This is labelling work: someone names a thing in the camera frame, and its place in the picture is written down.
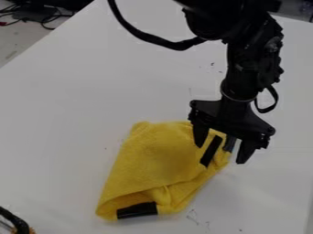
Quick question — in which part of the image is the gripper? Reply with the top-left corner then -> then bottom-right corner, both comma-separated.
187,98 -> 276,165

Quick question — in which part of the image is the yellow cloth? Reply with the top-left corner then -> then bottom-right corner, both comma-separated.
93,120 -> 232,221

